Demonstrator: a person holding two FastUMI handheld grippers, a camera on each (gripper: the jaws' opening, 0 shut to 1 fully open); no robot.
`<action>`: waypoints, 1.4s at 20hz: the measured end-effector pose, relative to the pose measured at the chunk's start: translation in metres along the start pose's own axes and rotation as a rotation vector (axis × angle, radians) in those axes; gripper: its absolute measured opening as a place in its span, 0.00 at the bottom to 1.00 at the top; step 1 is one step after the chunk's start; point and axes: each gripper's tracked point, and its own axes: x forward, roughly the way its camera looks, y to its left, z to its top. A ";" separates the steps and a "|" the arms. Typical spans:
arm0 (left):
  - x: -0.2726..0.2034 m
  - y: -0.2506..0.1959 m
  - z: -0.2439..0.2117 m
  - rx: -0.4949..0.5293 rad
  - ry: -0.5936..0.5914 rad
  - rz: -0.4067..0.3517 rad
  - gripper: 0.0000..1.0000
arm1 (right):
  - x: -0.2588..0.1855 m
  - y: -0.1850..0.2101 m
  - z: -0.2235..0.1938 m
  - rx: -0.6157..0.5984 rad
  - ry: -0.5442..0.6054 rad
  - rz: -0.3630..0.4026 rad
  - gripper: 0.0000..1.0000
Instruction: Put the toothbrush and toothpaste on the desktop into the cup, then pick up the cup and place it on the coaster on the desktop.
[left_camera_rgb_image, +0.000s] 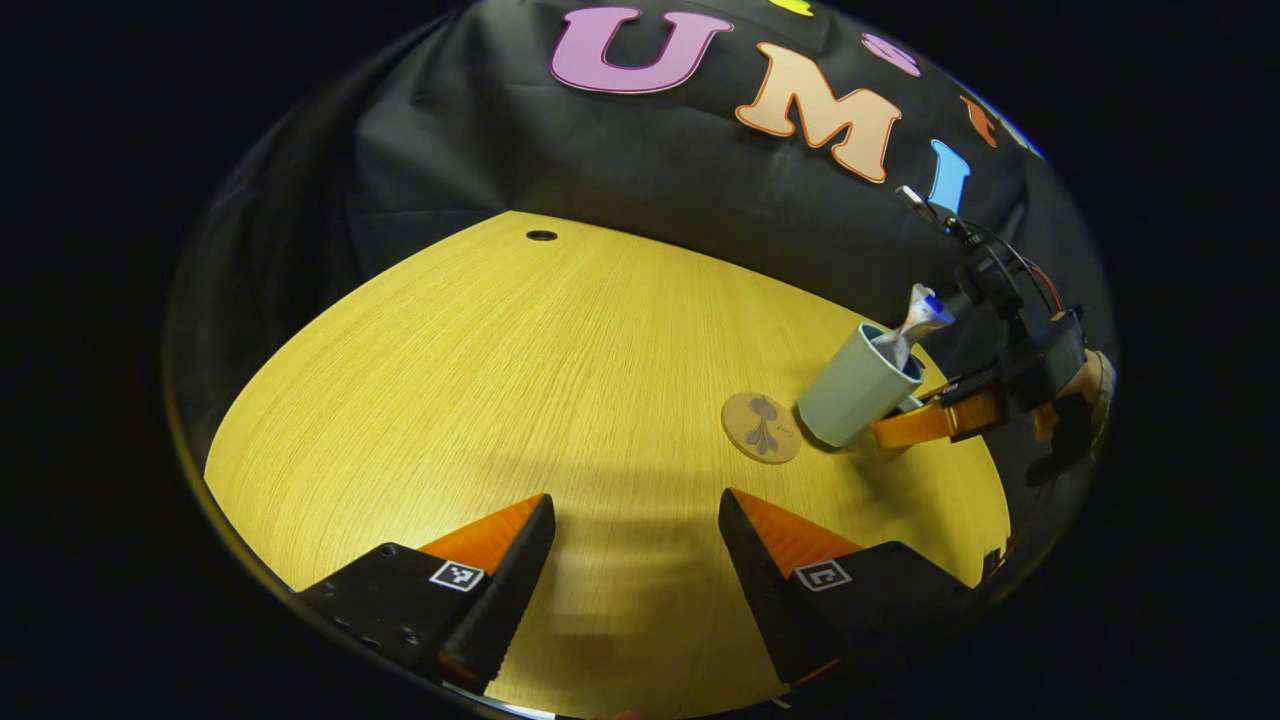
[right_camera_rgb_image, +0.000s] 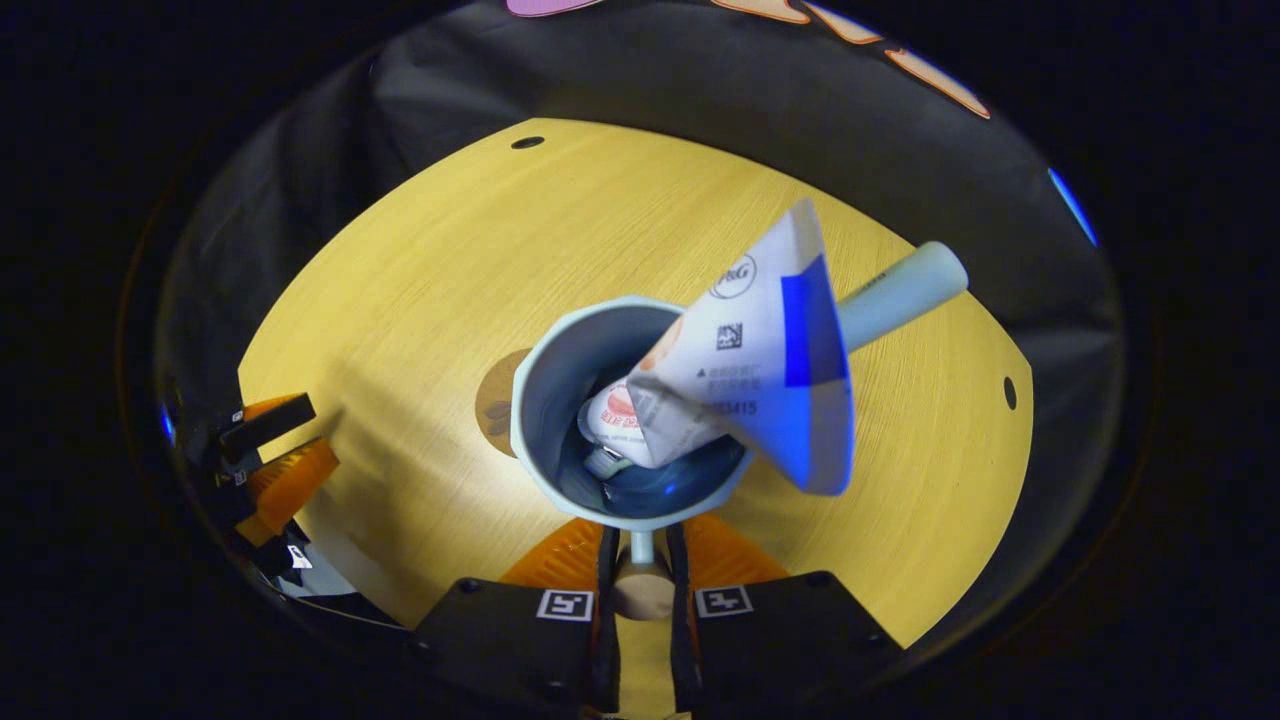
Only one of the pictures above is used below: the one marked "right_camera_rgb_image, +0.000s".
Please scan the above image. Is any pale blue cup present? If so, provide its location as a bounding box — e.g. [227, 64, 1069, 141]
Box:
[510, 295, 756, 623]

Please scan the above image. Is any white toothpaste tube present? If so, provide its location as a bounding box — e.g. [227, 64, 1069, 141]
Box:
[578, 198, 856, 497]

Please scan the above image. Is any black backdrop cloth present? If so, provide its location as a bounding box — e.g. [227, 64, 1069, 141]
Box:
[150, 0, 1126, 621]

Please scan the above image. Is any pale green toothbrush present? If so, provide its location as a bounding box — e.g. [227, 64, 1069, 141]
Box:
[835, 241, 969, 351]

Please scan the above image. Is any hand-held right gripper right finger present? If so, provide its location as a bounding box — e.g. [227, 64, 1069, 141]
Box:
[665, 515, 906, 716]

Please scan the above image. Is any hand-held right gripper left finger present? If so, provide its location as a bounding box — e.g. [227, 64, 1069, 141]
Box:
[408, 518, 623, 716]

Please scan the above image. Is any round brown coaster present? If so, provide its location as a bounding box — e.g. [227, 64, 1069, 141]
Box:
[474, 348, 536, 459]

